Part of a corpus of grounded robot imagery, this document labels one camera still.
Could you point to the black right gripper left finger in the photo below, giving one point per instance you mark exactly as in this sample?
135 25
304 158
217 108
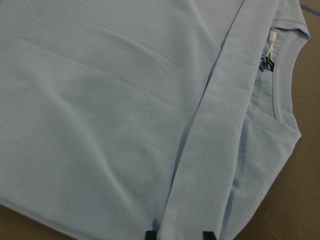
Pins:
151 235

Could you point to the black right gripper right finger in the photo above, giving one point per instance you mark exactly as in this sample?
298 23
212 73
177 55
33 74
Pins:
208 235

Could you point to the light blue t-shirt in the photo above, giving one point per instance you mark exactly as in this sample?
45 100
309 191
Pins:
125 112

